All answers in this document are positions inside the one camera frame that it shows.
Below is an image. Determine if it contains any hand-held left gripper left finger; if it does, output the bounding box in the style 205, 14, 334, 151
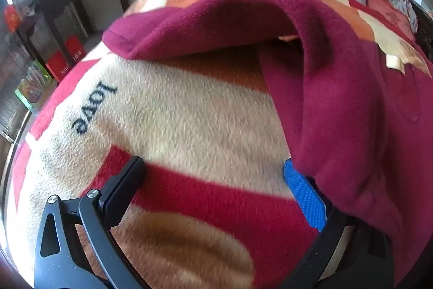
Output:
34, 156, 149, 289

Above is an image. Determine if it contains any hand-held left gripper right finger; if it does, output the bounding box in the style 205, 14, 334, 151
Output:
282, 158, 395, 289

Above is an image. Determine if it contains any maroon fleece garment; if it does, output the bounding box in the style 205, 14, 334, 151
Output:
101, 0, 433, 289

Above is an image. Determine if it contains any printed bear blanket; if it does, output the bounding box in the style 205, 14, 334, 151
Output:
7, 0, 433, 289

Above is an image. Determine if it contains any colourful box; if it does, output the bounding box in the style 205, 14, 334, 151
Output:
14, 60, 53, 112

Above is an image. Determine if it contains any red box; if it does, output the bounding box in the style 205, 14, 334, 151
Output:
45, 50, 73, 83
64, 35, 88, 64

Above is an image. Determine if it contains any red heart pillow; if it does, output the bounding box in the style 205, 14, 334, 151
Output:
365, 0, 418, 39

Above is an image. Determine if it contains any red packet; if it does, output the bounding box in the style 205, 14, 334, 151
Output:
3, 5, 17, 32

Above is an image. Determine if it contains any dark wooden headboard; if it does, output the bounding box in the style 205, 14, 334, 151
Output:
406, 0, 433, 63

